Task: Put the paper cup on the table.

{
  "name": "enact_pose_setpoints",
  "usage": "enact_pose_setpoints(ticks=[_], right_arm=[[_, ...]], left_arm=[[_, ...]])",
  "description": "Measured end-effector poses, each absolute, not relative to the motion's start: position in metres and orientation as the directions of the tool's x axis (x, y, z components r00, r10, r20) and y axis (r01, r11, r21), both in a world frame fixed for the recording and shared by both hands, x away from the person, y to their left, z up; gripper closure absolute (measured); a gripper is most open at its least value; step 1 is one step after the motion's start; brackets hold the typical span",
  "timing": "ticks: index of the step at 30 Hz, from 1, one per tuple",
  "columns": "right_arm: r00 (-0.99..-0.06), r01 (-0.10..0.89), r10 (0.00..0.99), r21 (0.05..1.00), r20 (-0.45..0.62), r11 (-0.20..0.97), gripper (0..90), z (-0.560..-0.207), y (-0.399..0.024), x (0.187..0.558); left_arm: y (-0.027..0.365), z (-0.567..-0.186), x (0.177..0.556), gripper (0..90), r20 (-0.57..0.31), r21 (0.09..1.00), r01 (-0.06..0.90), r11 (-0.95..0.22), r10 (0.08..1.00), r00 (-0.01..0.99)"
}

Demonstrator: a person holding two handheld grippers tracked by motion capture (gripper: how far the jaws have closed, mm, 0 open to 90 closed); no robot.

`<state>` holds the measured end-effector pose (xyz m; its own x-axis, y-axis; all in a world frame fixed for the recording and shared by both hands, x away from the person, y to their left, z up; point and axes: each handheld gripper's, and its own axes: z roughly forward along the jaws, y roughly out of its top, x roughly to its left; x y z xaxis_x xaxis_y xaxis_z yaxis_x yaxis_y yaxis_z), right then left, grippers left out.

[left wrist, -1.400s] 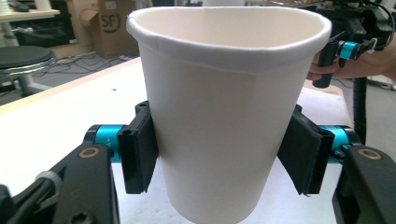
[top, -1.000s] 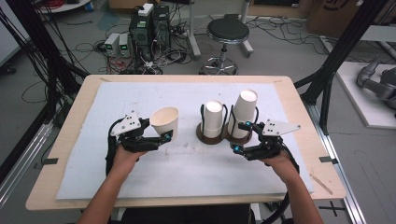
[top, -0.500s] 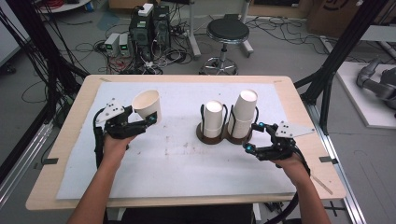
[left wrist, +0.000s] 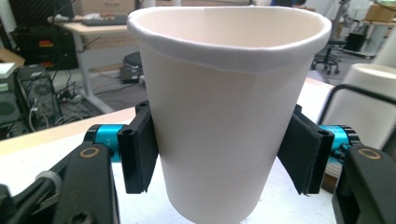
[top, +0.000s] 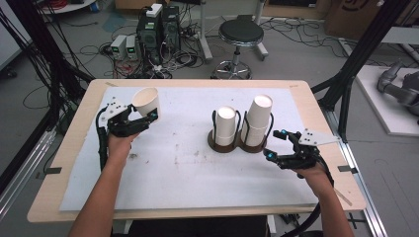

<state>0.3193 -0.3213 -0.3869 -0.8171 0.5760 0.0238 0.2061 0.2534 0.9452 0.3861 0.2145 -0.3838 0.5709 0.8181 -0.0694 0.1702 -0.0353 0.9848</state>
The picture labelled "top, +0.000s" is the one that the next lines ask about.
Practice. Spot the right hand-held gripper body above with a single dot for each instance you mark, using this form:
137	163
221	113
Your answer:
304	153

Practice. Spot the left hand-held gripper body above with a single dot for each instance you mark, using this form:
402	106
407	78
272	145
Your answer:
123	125

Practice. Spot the white paper cup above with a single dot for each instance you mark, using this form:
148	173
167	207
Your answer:
146	100

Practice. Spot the dark wooden cup holder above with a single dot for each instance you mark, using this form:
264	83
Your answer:
253	149
224	148

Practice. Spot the tall stack of cups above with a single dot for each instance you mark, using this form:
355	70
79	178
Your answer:
258	118

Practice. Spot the short stack of cups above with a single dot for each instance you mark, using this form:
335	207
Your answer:
226	126

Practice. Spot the person's left hand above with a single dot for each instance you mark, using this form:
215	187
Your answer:
120	146

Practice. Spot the person's right hand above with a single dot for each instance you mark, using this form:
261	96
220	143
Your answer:
313	179

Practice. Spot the black tape strip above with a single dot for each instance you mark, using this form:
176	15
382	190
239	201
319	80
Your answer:
347	169
52	170

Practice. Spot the grey power supply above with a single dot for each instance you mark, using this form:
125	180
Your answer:
131	47
118	46

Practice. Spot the black computer tower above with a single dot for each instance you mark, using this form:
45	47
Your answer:
171	29
149	39

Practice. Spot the white table mat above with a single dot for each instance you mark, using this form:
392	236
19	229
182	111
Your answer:
184	184

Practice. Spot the white floor platform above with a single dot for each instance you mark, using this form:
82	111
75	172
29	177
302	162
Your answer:
388	115

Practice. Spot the beige desk with white legs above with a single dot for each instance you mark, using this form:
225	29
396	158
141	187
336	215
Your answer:
204	39

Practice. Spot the white box on tower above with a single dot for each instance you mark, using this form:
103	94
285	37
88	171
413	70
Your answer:
154	10

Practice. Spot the black round stool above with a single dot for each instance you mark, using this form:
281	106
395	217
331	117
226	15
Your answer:
241	31

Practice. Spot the brown cardboard box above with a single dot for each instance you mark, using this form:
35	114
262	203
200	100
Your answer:
352	16

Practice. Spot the black frame post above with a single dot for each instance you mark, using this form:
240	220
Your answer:
362	52

